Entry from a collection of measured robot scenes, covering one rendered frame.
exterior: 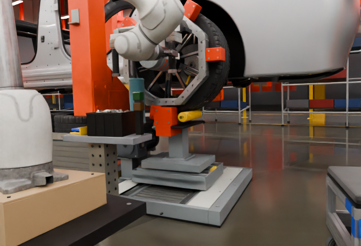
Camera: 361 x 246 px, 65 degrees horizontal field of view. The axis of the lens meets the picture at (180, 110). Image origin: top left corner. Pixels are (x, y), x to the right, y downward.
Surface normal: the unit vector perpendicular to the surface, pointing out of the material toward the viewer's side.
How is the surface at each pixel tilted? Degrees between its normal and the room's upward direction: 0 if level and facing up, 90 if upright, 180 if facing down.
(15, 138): 84
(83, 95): 90
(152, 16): 116
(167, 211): 90
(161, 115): 90
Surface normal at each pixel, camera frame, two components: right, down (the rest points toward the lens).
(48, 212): 0.86, 0.00
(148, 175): -0.41, 0.07
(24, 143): 0.52, -0.01
